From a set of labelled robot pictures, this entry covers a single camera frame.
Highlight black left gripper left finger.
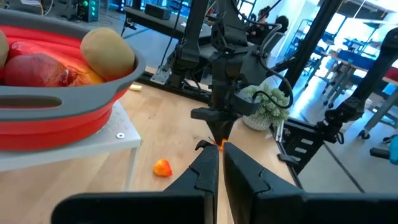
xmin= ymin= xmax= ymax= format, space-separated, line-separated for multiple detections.
xmin=50 ymin=139 xmax=220 ymax=224

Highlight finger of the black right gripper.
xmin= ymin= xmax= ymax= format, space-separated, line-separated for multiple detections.
xmin=205 ymin=119 xmax=223 ymax=146
xmin=221 ymin=119 xmax=239 ymax=144

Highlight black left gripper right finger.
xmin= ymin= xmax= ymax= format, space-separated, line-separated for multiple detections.
xmin=223 ymin=142 xmax=398 ymax=224

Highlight small orange fruit with stem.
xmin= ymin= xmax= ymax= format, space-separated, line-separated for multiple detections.
xmin=213 ymin=136 xmax=229 ymax=152

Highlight small orange-yellow fruit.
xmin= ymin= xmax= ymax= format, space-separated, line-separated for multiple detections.
xmin=152 ymin=159 xmax=174 ymax=178

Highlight brown kiwi fruit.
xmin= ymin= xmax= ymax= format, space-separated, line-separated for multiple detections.
xmin=80 ymin=27 xmax=136 ymax=82
xmin=0 ymin=30 xmax=10 ymax=70

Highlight red collapsible bowl grey rim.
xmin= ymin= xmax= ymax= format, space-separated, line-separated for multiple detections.
xmin=0 ymin=8 xmax=147 ymax=152

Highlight dark red fruit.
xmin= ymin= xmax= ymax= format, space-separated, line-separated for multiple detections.
xmin=3 ymin=53 xmax=78 ymax=88

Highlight pale green potted plant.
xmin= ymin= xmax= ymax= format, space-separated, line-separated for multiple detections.
xmin=242 ymin=83 xmax=290 ymax=131

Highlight silver mounting plate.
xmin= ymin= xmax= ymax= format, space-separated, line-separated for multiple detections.
xmin=150 ymin=65 xmax=171 ymax=85

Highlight person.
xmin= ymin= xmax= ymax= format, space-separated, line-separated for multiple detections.
xmin=248 ymin=5 xmax=274 ymax=38
xmin=273 ymin=14 xmax=290 ymax=35

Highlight black workbench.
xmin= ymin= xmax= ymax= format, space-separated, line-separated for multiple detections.
xmin=123 ymin=3 xmax=215 ymax=43

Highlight white perforated metal shelf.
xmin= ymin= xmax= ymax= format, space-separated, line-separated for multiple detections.
xmin=0 ymin=101 xmax=142 ymax=191

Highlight black device green lights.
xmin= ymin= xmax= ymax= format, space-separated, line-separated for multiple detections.
xmin=76 ymin=0 xmax=100 ymax=22

